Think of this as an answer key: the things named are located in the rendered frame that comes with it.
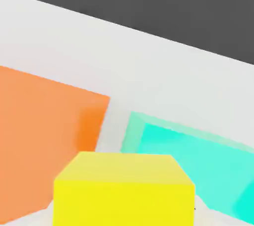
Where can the large orange box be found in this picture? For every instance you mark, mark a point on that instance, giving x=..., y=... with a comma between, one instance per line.
x=37, y=134

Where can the large cyan box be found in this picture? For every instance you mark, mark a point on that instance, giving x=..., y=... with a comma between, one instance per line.
x=208, y=168

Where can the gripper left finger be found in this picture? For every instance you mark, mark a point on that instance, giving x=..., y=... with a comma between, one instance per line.
x=39, y=219

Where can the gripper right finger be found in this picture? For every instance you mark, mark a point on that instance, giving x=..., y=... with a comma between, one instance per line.
x=206, y=218

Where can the small yellow cube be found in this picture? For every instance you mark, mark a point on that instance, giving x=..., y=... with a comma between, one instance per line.
x=123, y=200

